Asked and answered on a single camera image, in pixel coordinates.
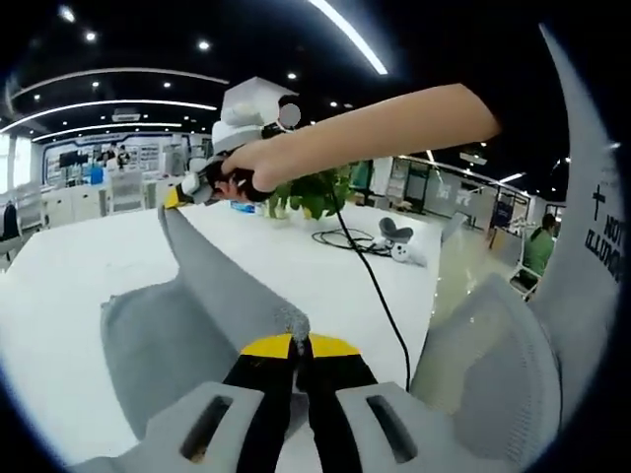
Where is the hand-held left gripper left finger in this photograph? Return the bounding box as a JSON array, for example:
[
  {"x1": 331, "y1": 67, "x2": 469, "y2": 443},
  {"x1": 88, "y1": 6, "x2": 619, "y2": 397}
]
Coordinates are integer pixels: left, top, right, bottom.
[{"x1": 68, "y1": 333, "x2": 298, "y2": 473}]

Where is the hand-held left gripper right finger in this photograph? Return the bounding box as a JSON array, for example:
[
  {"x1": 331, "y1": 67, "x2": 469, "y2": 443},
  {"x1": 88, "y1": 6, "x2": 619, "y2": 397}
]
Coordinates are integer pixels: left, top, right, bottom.
[{"x1": 297, "y1": 333, "x2": 494, "y2": 473}]

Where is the grey towel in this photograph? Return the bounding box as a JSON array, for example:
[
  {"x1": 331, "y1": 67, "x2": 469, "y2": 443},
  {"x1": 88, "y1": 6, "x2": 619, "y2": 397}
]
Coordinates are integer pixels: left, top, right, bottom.
[{"x1": 100, "y1": 203, "x2": 313, "y2": 442}]

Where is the person's right hand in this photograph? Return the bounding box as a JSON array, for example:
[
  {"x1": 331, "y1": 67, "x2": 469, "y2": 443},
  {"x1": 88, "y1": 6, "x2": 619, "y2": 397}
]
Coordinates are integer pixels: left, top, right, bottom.
[{"x1": 204, "y1": 142, "x2": 288, "y2": 204}]

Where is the blue packet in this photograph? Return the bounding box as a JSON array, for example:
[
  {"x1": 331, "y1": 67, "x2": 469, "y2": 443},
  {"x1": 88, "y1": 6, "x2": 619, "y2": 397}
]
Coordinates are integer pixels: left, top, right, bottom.
[{"x1": 228, "y1": 198, "x2": 265, "y2": 216}]

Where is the potted green plant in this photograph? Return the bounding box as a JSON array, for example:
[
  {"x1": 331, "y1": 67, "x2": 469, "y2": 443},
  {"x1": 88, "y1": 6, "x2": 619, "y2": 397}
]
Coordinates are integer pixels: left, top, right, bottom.
[{"x1": 265, "y1": 165, "x2": 364, "y2": 231}]

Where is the white mesh office chair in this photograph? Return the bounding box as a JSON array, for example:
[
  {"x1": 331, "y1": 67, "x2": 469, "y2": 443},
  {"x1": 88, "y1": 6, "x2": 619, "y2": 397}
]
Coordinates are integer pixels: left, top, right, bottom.
[{"x1": 408, "y1": 272, "x2": 564, "y2": 467}]

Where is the white handheld controller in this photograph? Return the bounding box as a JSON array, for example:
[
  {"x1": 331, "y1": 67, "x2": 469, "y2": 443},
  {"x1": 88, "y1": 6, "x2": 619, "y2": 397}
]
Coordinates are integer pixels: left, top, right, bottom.
[{"x1": 390, "y1": 242, "x2": 428, "y2": 266}]

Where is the black jacket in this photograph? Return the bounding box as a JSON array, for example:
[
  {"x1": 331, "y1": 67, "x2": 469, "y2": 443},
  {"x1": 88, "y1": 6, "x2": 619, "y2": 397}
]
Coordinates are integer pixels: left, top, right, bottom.
[{"x1": 1, "y1": 203, "x2": 22, "y2": 243}]

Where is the grey headset stand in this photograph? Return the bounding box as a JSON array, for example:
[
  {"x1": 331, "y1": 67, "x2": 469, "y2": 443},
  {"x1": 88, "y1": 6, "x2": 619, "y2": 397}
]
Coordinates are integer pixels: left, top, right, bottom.
[{"x1": 378, "y1": 216, "x2": 415, "y2": 245}]

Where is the person's grey printed shirt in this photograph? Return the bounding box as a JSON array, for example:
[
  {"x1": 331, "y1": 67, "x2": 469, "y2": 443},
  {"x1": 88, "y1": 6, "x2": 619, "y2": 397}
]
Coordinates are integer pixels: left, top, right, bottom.
[{"x1": 529, "y1": 23, "x2": 628, "y2": 444}]

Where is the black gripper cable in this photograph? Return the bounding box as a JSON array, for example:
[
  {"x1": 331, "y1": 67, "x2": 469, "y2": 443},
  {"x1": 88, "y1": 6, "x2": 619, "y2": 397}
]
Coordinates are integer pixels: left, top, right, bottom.
[{"x1": 328, "y1": 189, "x2": 413, "y2": 393}]

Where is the coiled black cable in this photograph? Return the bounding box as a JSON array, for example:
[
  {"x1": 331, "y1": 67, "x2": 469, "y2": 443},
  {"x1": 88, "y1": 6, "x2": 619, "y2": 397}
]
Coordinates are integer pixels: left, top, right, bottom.
[{"x1": 311, "y1": 227, "x2": 395, "y2": 258}]

